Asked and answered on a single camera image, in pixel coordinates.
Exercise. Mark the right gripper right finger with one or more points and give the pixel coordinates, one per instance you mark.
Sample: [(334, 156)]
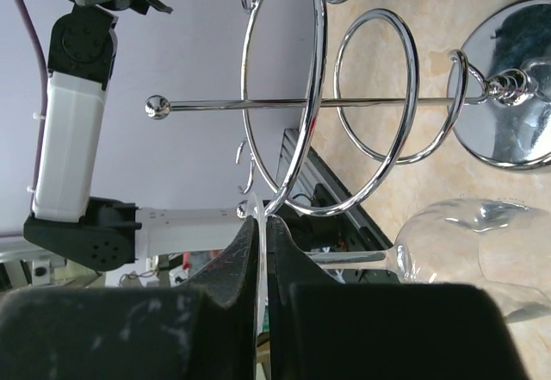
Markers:
[(379, 328)]

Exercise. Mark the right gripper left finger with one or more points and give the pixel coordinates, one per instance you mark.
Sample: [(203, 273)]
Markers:
[(205, 328)]

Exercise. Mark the clear wine glass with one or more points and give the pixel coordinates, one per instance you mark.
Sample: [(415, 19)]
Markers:
[(469, 251)]

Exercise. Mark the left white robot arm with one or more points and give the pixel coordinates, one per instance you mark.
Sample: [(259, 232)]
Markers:
[(98, 233)]

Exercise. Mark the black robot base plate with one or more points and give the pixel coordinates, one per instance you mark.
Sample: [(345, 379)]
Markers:
[(354, 231)]

